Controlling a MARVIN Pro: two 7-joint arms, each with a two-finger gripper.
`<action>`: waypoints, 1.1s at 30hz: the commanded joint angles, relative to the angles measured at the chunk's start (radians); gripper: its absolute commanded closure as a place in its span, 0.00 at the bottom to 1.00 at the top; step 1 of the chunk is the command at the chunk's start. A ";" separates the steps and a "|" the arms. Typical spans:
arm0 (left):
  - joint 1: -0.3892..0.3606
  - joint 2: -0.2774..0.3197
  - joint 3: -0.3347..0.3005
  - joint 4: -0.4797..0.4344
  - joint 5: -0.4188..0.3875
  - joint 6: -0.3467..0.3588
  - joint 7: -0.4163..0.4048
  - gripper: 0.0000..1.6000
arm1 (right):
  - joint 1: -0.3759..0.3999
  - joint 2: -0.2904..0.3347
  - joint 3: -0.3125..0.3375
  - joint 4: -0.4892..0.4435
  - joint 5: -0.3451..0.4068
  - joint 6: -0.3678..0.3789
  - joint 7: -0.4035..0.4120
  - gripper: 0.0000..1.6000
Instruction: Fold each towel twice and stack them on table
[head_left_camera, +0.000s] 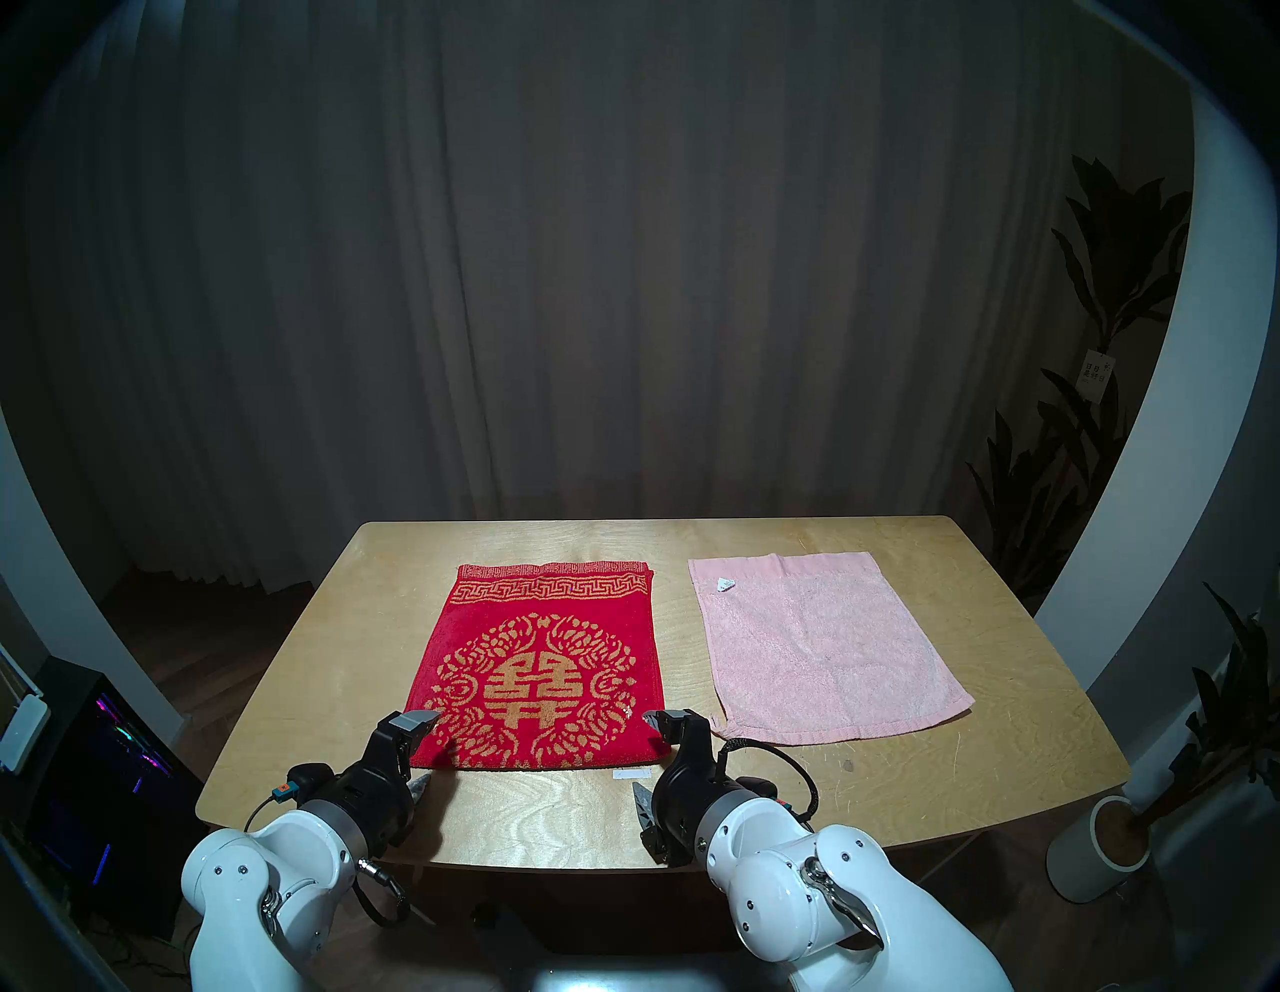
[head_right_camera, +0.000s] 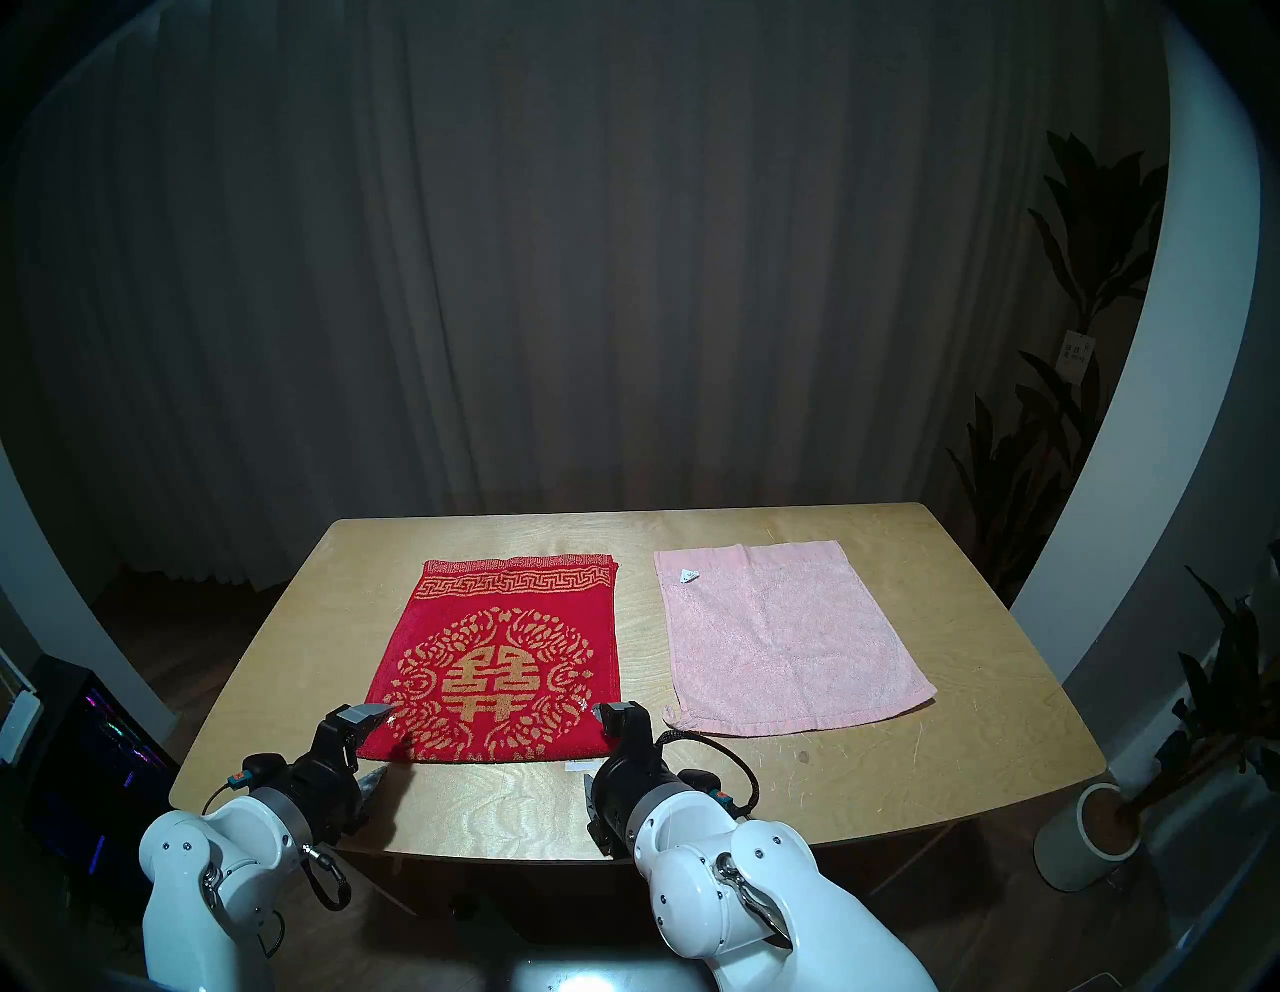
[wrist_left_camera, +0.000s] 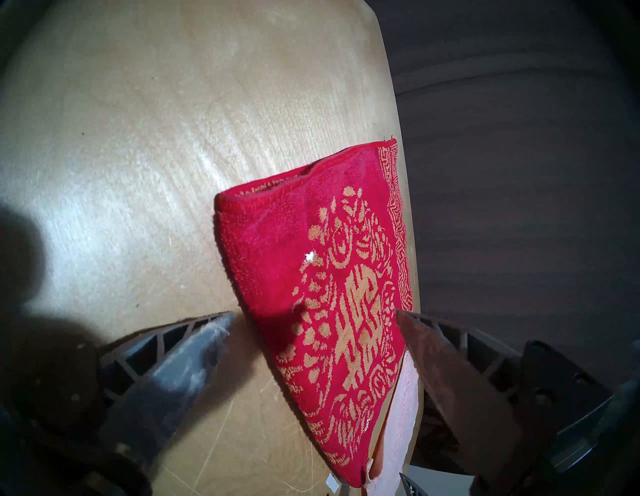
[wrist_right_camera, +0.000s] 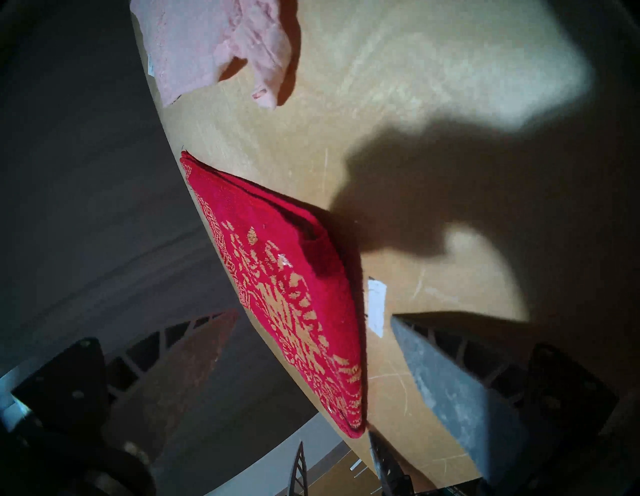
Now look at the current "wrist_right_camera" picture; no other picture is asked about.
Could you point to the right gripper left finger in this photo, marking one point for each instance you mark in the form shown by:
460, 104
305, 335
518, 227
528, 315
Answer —
150, 380

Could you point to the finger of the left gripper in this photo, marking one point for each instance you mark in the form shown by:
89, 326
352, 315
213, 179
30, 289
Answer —
387, 467
300, 472

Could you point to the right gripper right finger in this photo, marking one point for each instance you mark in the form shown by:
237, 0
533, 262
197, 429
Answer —
465, 400

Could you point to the red towel with gold pattern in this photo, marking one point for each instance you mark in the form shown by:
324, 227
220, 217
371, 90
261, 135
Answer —
280, 300

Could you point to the plain pink towel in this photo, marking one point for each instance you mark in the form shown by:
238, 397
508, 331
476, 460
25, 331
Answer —
190, 45

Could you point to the white tape strip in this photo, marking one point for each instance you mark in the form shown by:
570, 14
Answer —
376, 307

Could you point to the grey pleated curtain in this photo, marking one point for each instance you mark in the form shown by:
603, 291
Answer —
75, 175

